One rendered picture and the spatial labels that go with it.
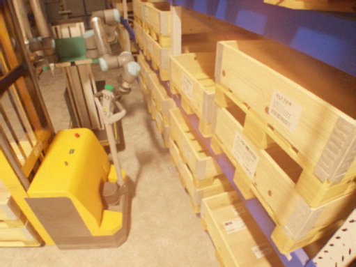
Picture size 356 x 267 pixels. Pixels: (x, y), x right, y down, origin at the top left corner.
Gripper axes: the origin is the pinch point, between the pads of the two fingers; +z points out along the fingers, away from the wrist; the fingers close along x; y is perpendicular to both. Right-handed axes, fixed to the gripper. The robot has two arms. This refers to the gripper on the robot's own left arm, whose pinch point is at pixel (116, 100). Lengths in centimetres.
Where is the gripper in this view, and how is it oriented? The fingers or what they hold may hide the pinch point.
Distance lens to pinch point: 178.0
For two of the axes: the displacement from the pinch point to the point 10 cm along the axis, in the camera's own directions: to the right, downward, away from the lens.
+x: 6.4, -2.0, 7.4
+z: -5.3, 5.9, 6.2
